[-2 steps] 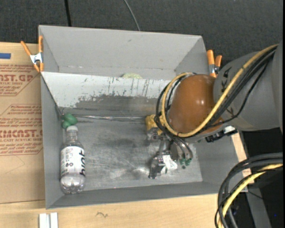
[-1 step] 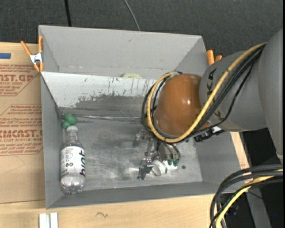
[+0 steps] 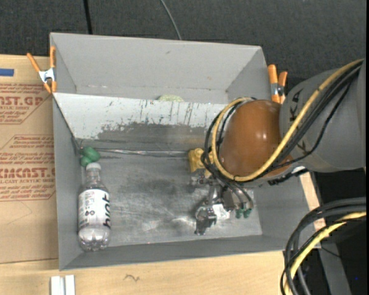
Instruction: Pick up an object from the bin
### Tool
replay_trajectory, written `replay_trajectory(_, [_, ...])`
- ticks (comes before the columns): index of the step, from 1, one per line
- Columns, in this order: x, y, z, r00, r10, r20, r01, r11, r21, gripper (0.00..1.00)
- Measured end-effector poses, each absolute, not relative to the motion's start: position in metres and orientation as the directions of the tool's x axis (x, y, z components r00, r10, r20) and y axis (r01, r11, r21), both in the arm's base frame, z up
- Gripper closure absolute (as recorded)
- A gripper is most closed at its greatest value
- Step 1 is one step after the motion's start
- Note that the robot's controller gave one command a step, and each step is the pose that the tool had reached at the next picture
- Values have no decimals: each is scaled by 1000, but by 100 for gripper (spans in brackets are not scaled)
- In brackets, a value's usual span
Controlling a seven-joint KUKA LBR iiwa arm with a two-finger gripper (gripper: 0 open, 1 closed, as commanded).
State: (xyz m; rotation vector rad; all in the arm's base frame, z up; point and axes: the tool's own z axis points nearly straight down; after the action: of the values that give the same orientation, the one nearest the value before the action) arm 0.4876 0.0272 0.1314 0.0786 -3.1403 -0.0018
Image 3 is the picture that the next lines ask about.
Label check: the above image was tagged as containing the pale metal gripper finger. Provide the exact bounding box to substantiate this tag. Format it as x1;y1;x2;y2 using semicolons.
194;206;218;236
189;173;207;194

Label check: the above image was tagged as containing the yellow toy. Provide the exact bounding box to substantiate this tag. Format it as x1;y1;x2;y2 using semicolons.
188;147;215;178

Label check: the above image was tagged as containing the grey metal bin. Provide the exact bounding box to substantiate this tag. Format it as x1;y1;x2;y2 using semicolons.
49;31;306;272

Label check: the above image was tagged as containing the pale green sponge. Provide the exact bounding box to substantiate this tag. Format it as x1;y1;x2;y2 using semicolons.
156;94;185;103

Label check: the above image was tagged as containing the clear plastic bottle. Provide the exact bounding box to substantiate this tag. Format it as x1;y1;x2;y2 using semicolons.
77;162;112;253

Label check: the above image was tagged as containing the green toy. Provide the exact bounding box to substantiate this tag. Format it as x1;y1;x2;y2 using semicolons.
79;146;101;167

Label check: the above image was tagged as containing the brown cardboard board, red print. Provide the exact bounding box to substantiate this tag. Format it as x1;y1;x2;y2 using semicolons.
0;53;60;266

